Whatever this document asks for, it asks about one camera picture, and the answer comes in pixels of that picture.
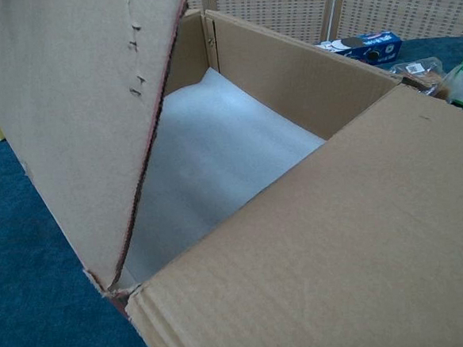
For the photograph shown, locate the large brown cardboard box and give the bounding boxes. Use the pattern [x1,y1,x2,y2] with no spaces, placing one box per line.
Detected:
[0,0,463,347]

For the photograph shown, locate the blue Oreo cookie pack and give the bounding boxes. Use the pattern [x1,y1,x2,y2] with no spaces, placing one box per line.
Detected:
[315,29,404,71]

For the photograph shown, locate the white foam sheet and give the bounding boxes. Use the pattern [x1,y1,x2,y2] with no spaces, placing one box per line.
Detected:
[103,58,335,292]

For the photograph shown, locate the clear bagged brown cake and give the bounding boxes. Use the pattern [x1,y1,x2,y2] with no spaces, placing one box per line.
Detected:
[390,55,452,104]

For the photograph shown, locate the blue tablecloth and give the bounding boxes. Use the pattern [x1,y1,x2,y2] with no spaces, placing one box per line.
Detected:
[0,36,463,347]

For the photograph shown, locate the bamboo folding screen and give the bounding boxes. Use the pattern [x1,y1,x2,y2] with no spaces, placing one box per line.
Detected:
[0,0,463,75]

